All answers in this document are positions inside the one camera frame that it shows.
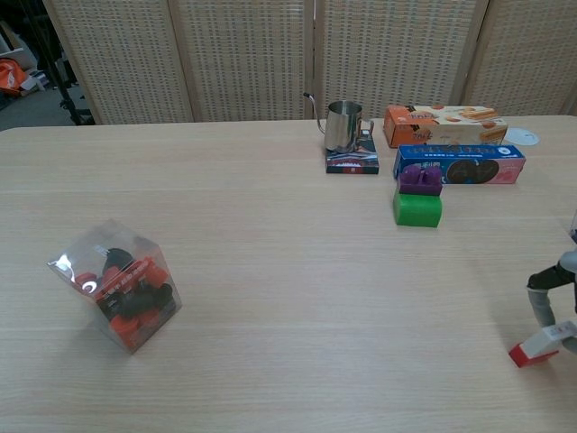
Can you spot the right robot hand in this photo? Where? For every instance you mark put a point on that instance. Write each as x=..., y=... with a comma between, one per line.
x=541, y=306

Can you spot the clear container with dark contents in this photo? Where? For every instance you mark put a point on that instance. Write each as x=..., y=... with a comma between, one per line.
x=574, y=227

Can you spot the blue and pink cookie box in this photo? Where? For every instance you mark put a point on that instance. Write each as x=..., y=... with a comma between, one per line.
x=473, y=169

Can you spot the green toy block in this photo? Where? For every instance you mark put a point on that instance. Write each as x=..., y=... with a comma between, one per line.
x=417, y=209

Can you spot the white round lid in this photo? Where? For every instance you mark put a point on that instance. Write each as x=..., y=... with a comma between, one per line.
x=523, y=136

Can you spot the purple toy block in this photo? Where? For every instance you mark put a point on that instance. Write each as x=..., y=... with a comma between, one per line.
x=419, y=185

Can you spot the orange biscuit box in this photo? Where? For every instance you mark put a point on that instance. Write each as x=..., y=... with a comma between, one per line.
x=444, y=128

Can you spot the dark patterned flat box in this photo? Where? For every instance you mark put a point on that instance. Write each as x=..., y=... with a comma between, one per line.
x=354, y=162

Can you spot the stainless steel gooseneck pitcher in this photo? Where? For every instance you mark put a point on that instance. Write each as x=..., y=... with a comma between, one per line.
x=342, y=128

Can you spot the wooden rattan folding screen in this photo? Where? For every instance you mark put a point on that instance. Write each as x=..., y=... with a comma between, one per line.
x=248, y=58

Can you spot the clear plastic box of caps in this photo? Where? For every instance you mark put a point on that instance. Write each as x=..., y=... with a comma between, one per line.
x=121, y=293

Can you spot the black tripod stand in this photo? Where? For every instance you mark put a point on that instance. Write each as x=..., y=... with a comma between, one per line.
x=67, y=97

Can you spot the orange bag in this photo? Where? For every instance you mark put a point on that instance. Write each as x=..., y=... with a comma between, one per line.
x=11, y=76

